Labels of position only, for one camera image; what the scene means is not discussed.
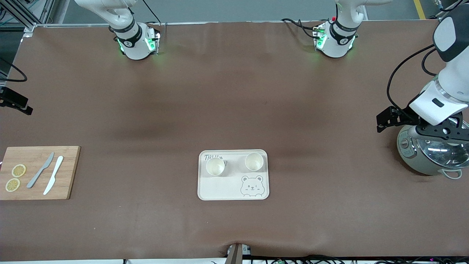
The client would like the white plastic cup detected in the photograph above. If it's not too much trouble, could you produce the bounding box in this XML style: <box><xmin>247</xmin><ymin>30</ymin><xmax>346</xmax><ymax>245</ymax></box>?
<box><xmin>206</xmin><ymin>157</ymin><xmax>228</xmax><ymax>176</ymax></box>
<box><xmin>245</xmin><ymin>152</ymin><xmax>264</xmax><ymax>172</ymax></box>

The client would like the white bear print tray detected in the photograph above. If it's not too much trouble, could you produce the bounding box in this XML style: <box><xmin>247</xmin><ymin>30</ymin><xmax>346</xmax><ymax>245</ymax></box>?
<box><xmin>197</xmin><ymin>149</ymin><xmax>270</xmax><ymax>201</ymax></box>

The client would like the grey-green electric cooker pot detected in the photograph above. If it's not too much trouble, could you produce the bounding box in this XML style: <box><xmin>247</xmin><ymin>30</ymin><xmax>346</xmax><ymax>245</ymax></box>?
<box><xmin>397</xmin><ymin>123</ymin><xmax>469</xmax><ymax>180</ymax></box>

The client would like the glass cooker lid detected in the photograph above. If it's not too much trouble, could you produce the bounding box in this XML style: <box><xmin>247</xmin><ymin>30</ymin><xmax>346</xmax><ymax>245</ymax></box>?
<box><xmin>416</xmin><ymin>117</ymin><xmax>469</xmax><ymax>170</ymax></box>

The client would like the grey plastic knife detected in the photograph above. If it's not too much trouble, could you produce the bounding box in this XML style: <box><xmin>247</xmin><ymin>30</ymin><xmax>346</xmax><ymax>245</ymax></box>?
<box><xmin>27</xmin><ymin>152</ymin><xmax>55</xmax><ymax>189</ymax></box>

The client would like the white plastic knife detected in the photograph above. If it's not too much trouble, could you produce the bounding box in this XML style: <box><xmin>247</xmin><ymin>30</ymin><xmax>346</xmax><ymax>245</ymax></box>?
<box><xmin>43</xmin><ymin>156</ymin><xmax>64</xmax><ymax>195</ymax></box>

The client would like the wooden cutting board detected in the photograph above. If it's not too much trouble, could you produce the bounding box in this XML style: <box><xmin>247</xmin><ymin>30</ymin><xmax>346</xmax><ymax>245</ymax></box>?
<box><xmin>0</xmin><ymin>146</ymin><xmax>81</xmax><ymax>201</ymax></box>

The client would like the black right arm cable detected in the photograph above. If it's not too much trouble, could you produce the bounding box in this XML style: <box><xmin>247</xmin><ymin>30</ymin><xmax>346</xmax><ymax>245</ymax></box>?
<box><xmin>0</xmin><ymin>57</ymin><xmax>28</xmax><ymax>82</ymax></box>

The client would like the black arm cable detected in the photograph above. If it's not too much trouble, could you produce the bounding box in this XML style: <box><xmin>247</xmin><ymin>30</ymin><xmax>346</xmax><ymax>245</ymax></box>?
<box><xmin>0</xmin><ymin>57</ymin><xmax>28</xmax><ymax>82</ymax></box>
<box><xmin>387</xmin><ymin>44</ymin><xmax>438</xmax><ymax>110</ymax></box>

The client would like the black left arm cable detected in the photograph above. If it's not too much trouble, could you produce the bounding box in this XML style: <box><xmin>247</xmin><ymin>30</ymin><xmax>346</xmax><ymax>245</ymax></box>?
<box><xmin>387</xmin><ymin>44</ymin><xmax>438</xmax><ymax>110</ymax></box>

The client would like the black left base cable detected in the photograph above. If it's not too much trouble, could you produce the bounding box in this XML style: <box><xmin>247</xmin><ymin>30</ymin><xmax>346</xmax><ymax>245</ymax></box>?
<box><xmin>281</xmin><ymin>18</ymin><xmax>319</xmax><ymax>39</ymax></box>

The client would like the black base cable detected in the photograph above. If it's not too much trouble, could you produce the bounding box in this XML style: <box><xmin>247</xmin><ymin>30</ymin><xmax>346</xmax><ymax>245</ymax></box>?
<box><xmin>142</xmin><ymin>0</ymin><xmax>162</xmax><ymax>26</ymax></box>
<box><xmin>281</xmin><ymin>18</ymin><xmax>319</xmax><ymax>39</ymax></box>

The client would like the black right base cable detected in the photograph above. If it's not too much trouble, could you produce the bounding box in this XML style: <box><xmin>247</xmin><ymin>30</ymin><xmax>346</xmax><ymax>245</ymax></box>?
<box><xmin>142</xmin><ymin>0</ymin><xmax>162</xmax><ymax>26</ymax></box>

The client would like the metal clamp bracket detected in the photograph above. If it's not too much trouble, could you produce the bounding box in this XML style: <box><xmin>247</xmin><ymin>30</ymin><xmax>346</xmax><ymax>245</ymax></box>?
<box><xmin>226</xmin><ymin>243</ymin><xmax>252</xmax><ymax>264</ymax></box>

